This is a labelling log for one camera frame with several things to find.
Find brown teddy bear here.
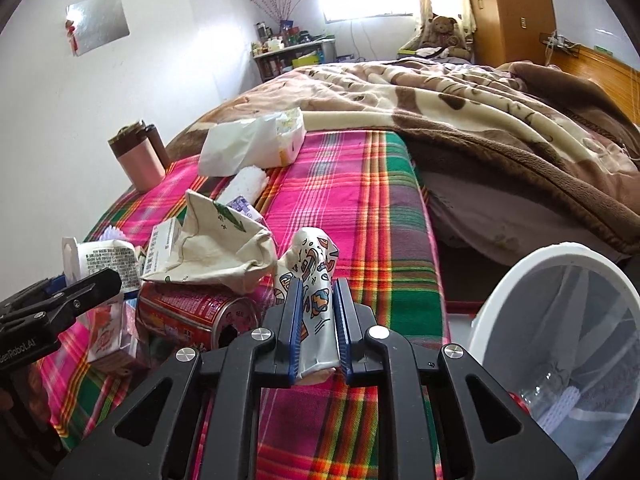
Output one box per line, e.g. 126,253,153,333
417,15,473,61

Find white plastic bin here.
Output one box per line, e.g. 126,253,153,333
467,242,640,480

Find brown patterned blanket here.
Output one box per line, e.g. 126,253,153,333
165,57,640,256

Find red tin can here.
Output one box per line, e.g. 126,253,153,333
136,282,263,356

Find white paper roll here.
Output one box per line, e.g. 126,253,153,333
220,166,268,206

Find clear plastic bottle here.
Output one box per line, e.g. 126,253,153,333
520,367,581,421

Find wooden headboard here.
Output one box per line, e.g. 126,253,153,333
545,42,640,111

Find plaid bed sheet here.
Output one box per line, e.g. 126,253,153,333
37,130,451,480

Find pink mug with brown lid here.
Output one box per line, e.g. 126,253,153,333
108,120,173,193

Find white charger cables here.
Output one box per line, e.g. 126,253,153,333
540,30,581,53

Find purple box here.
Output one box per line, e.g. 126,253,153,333
225,197,266,223

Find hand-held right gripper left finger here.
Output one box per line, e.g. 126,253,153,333
52,277,306,480

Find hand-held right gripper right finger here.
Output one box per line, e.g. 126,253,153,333
332,277,581,480

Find white printed carton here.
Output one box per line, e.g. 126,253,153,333
62,237,143,296

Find red and white packet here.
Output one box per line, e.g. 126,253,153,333
82,300,151,373

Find patterned paper cup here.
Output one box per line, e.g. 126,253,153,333
272,227,341,386

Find silver wall poster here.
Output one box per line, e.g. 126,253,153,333
65,0,131,56

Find white paper bag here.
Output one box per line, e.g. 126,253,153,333
198,106,307,177

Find crumpled beige paper bag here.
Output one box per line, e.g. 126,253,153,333
141,189,278,293

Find white long box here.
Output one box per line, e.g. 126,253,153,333
142,217,183,273

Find decorative dry branches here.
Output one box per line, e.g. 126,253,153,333
252,0,311,26

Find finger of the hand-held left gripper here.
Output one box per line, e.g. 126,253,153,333
35,267,123,331
0,275,66,317

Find cluttered shelf unit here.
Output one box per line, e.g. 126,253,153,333
251,37,336,83

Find wooden wardrobe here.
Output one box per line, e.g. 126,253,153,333
460,0,558,68

